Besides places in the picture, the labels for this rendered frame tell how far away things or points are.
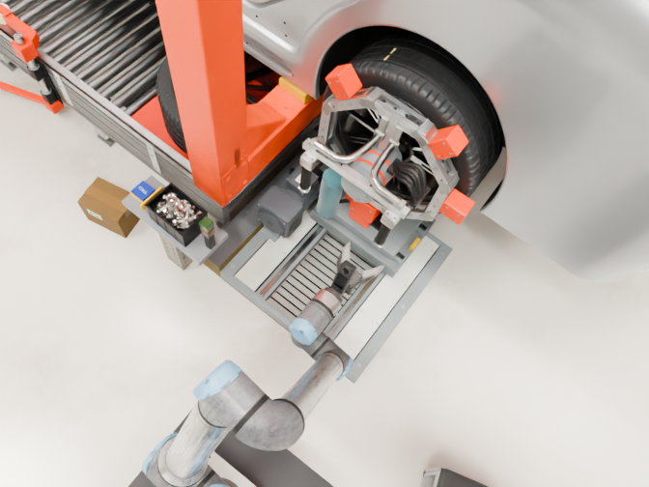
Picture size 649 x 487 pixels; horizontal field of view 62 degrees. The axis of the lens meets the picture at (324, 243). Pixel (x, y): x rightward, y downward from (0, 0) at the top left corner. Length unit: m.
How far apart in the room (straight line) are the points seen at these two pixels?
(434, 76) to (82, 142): 1.97
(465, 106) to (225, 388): 1.14
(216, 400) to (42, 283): 1.67
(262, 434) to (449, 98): 1.15
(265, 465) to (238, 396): 0.90
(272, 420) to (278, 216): 1.22
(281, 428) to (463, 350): 1.54
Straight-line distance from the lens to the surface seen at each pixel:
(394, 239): 2.56
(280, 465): 2.17
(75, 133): 3.20
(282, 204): 2.36
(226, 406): 1.30
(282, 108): 2.30
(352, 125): 2.21
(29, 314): 2.80
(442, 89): 1.82
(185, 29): 1.54
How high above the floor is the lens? 2.47
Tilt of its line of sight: 64 degrees down
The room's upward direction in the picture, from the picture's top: 14 degrees clockwise
